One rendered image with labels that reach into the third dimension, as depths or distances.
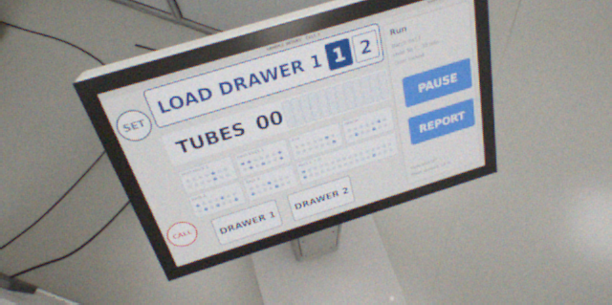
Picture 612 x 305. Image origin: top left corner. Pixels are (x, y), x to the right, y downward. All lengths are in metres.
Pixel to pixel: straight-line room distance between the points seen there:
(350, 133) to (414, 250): 1.11
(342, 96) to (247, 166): 0.16
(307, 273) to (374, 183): 0.97
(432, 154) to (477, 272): 1.08
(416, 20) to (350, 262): 1.13
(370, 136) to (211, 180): 0.22
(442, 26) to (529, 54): 1.55
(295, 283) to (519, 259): 0.78
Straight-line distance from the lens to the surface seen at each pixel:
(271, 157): 0.60
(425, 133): 0.66
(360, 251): 1.62
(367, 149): 0.63
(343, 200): 0.66
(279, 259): 1.61
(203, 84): 0.56
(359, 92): 0.59
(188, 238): 0.66
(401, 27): 0.59
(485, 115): 0.69
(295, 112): 0.58
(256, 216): 0.64
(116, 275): 1.79
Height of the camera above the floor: 1.62
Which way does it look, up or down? 64 degrees down
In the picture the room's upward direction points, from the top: 6 degrees counter-clockwise
